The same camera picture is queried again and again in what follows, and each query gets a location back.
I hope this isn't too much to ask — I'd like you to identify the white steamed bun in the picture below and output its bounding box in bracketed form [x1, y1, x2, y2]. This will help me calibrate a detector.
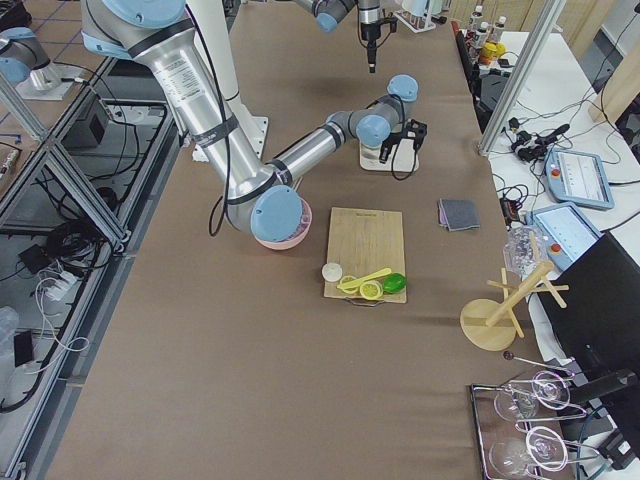
[321, 262, 343, 283]

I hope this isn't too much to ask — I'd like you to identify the aluminium frame post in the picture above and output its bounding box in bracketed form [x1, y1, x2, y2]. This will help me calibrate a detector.
[477, 1, 580, 158]

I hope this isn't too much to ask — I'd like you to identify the wine glass rack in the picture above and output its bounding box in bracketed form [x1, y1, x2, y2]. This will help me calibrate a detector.
[471, 350, 601, 479]

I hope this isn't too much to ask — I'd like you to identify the blue teach pendant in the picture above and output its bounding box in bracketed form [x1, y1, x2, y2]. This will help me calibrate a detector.
[545, 148, 615, 210]
[526, 202, 603, 271]

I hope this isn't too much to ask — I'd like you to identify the large pink ice bowl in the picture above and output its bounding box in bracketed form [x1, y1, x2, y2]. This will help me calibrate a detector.
[256, 199, 313, 251]

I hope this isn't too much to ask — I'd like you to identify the lemon half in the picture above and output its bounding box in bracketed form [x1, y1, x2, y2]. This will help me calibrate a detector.
[359, 280, 384, 301]

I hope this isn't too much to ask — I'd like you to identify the yellow plastic knife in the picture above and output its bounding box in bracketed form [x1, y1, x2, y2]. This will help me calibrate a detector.
[346, 267, 392, 288]

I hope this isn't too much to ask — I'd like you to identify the bamboo cutting board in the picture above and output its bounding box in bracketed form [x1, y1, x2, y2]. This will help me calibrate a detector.
[326, 207, 406, 278]

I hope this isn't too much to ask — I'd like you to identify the wooden mug tree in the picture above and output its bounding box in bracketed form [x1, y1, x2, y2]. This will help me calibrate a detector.
[460, 227, 569, 351]

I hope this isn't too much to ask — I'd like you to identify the green lime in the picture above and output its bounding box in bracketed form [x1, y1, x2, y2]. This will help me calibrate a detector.
[382, 272, 407, 294]

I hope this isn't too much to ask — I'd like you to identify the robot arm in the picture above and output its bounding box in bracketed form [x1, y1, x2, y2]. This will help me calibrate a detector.
[81, 1, 419, 250]
[295, 0, 398, 73]

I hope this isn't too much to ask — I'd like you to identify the lemon slice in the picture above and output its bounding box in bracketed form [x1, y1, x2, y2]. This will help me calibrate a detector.
[337, 275, 359, 295]

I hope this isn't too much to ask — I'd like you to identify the grey folded cloth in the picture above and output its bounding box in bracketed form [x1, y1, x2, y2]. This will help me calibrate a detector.
[437, 199, 480, 231]

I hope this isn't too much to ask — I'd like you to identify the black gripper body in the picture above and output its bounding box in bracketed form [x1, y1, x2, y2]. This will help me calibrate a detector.
[378, 119, 428, 163]
[358, 15, 397, 73]

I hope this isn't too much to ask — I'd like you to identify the white rabbit tray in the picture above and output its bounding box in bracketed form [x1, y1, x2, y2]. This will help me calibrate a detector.
[359, 140, 420, 174]

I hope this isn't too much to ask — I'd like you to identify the black monitor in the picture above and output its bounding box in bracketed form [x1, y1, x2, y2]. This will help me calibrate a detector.
[550, 233, 639, 400]

